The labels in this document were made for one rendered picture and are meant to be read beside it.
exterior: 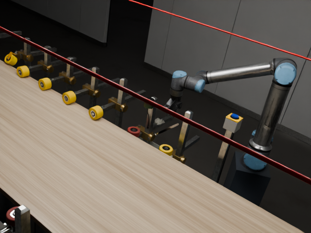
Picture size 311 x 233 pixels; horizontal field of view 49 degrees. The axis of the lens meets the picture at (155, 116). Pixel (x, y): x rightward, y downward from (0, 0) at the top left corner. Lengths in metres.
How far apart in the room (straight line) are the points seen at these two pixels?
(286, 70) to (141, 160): 0.98
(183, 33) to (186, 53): 0.29
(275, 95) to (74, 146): 1.21
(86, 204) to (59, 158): 0.35
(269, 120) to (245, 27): 2.51
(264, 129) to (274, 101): 0.20
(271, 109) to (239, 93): 2.58
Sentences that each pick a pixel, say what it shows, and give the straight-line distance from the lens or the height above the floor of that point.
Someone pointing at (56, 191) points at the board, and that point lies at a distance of 1.64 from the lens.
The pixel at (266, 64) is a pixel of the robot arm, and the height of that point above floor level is 1.37.
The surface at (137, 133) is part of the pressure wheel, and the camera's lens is 2.08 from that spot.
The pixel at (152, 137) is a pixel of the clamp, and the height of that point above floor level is 0.86.
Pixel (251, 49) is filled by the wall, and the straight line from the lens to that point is 4.58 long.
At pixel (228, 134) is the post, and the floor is 1.12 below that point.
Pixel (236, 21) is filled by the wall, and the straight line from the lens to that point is 4.64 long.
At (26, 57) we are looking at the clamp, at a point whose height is 0.96.
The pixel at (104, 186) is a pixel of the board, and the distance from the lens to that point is 1.67.
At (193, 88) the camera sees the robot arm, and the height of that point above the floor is 1.13.
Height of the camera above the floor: 2.01
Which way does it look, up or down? 29 degrees down
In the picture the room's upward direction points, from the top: 11 degrees clockwise
